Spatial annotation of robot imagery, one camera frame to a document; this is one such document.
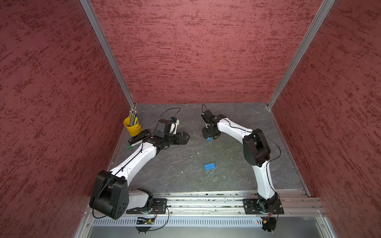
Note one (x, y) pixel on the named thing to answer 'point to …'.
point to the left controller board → (143, 220)
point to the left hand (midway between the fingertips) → (182, 139)
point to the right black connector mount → (269, 224)
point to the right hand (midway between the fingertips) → (209, 136)
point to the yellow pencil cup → (133, 130)
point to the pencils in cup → (133, 113)
